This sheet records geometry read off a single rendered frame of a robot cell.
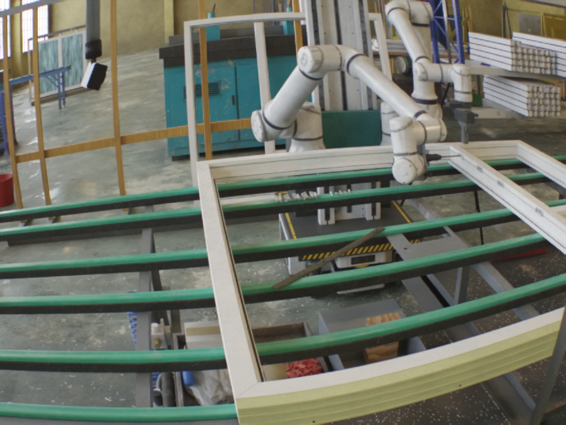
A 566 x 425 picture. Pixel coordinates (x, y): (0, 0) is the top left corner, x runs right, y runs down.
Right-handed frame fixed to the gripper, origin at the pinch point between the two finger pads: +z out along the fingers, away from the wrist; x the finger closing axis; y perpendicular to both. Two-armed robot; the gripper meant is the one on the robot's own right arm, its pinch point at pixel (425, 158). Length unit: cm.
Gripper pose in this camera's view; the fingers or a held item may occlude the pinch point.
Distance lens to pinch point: 229.1
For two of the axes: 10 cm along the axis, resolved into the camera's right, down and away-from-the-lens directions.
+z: 4.9, -2.1, 8.5
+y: 8.7, 0.3, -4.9
